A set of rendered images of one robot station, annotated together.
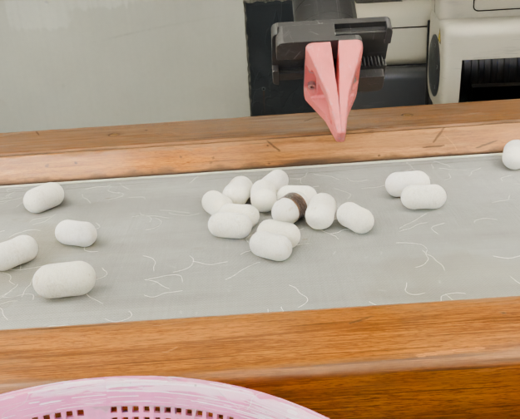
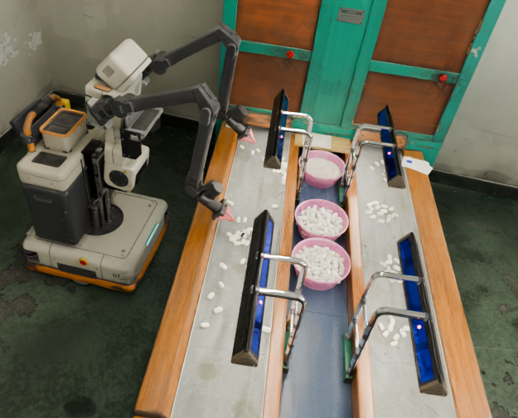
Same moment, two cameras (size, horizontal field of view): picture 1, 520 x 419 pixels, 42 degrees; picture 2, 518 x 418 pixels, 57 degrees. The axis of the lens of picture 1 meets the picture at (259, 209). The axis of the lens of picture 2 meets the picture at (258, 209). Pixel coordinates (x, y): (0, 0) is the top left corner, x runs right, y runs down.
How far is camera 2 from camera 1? 2.11 m
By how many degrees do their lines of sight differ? 76
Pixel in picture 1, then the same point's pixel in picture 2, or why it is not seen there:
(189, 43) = not seen: outside the picture
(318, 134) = (211, 222)
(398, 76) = (77, 182)
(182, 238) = (244, 250)
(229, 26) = not seen: outside the picture
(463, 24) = (133, 166)
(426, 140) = not seen: hidden behind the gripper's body
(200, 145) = (208, 240)
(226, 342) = (286, 245)
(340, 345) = (288, 238)
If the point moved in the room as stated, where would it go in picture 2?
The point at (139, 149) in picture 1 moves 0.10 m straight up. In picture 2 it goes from (205, 249) to (206, 233)
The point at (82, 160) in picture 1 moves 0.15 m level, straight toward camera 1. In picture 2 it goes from (205, 260) to (239, 258)
